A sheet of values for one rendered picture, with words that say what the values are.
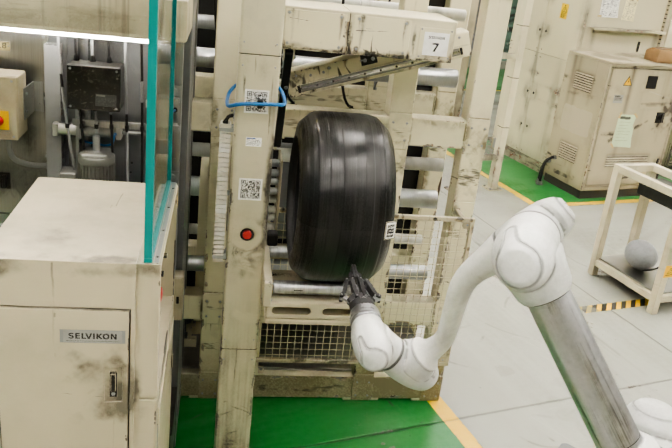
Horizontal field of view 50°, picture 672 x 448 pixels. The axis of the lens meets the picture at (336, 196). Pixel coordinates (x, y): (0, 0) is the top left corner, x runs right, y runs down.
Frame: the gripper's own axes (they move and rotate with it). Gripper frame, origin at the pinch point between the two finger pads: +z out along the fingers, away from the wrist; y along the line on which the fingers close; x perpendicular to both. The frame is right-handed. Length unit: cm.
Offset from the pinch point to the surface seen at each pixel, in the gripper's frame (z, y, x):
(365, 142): 18.4, -1.3, -36.9
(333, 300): 11.3, 3.1, 18.5
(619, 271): 190, -221, 117
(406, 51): 54, -19, -57
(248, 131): 25, 35, -35
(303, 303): 8.8, 13.5, 18.2
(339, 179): 8.1, 7.2, -28.7
